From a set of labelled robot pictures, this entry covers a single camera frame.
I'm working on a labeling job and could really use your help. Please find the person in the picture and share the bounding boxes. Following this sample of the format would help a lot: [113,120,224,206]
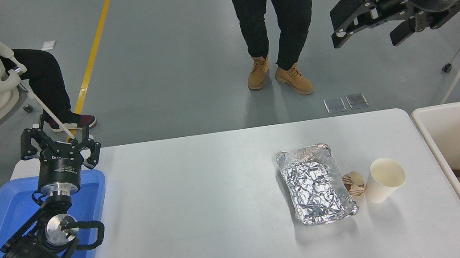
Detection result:
[212,0,341,106]
[0,0,98,141]

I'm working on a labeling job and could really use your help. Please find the crumpled foil tray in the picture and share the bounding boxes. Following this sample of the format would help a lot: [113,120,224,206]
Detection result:
[275,139,360,230]

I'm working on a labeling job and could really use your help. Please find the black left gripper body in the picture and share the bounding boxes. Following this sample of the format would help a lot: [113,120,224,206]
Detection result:
[33,141,87,188]

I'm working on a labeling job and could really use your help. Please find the crumpled tan paper ball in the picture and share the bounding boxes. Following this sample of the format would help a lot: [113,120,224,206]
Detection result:
[341,170,367,199]

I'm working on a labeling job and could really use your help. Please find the white paper cup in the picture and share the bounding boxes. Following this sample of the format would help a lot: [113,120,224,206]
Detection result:
[360,155,410,205]

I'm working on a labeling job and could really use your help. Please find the silver floor plate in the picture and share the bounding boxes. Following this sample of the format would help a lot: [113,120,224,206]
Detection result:
[324,96,347,115]
[346,92,370,111]

